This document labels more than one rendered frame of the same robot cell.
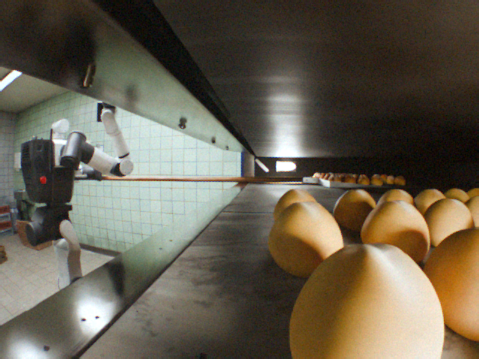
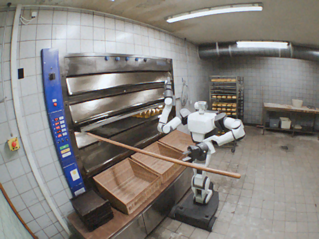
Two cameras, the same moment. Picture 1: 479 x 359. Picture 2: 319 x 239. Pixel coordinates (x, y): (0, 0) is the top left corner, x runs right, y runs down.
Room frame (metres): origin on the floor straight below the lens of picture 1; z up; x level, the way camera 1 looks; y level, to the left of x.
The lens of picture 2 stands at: (2.32, 1.29, 1.75)
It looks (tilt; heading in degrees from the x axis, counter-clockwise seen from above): 14 degrees down; 210
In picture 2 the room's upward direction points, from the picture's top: 5 degrees counter-clockwise
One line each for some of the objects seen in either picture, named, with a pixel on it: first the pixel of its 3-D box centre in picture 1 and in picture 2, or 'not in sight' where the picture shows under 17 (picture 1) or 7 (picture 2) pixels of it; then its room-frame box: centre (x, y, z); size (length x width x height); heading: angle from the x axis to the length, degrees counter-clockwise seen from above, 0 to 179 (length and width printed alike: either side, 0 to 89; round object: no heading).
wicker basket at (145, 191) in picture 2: not in sight; (127, 183); (1.32, 0.26, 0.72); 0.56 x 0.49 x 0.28; 175
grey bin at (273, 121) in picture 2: not in sight; (273, 121); (-2.99, 2.51, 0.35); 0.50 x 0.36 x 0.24; 174
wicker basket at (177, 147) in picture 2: not in sight; (180, 143); (0.14, 0.39, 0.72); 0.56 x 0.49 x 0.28; 175
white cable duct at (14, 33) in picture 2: not in sight; (24, 139); (2.11, -0.07, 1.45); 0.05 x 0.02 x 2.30; 174
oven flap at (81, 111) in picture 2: not in sight; (136, 98); (0.73, 0.06, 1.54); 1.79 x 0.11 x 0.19; 174
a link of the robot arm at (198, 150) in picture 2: (93, 173); (196, 151); (1.33, 1.00, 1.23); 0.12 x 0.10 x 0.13; 151
